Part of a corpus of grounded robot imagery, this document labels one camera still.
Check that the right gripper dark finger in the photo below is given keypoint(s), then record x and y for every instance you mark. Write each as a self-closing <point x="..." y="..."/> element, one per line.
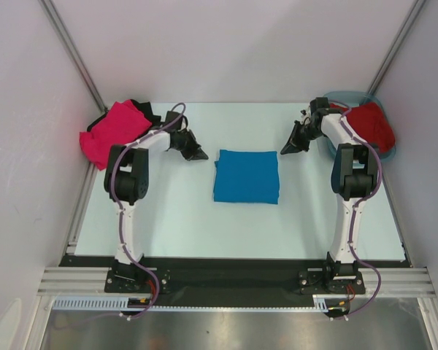
<point x="293" y="138"/>
<point x="291" y="148"/>

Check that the aluminium corner post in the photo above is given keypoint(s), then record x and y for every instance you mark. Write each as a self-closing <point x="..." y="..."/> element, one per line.
<point x="400" y="38"/>
<point x="63" y="34"/>

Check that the pink folded t shirt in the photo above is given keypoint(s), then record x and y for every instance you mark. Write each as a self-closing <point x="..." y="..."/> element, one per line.
<point x="123" y="124"/>

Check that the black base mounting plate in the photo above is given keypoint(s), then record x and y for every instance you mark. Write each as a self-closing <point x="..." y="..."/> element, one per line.
<point x="222" y="283"/>

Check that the blue t shirt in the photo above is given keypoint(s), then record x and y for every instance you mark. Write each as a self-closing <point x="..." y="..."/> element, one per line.
<point x="246" y="177"/>

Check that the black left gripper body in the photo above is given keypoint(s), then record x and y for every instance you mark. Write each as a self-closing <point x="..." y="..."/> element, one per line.
<point x="183" y="143"/>

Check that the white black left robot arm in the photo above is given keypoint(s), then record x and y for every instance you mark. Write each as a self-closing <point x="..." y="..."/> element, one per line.
<point x="127" y="179"/>

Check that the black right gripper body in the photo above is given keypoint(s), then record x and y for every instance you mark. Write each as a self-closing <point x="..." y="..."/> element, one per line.
<point x="307" y="133"/>

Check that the black folded t shirt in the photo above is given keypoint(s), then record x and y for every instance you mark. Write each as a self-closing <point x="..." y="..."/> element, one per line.
<point x="143" y="107"/>

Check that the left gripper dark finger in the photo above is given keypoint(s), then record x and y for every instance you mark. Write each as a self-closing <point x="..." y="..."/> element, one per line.
<point x="191" y="154"/>
<point x="192" y="143"/>

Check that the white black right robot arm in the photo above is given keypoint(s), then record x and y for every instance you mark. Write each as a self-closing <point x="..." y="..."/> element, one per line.
<point x="356" y="177"/>

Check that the aluminium front frame rail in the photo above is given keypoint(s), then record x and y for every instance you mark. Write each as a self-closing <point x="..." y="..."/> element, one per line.
<point x="396" y="282"/>

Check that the red t shirt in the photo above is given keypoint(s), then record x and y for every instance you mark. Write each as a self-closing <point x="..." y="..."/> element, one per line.
<point x="369" y="122"/>

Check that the right aluminium corner post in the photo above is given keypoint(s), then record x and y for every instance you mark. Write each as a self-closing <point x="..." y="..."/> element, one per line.
<point x="400" y="38"/>

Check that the left aluminium corner post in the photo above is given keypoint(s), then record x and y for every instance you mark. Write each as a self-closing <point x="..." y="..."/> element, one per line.
<point x="63" y="34"/>

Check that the grey slotted cable duct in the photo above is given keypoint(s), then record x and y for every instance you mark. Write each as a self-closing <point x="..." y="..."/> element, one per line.
<point x="135" y="305"/>

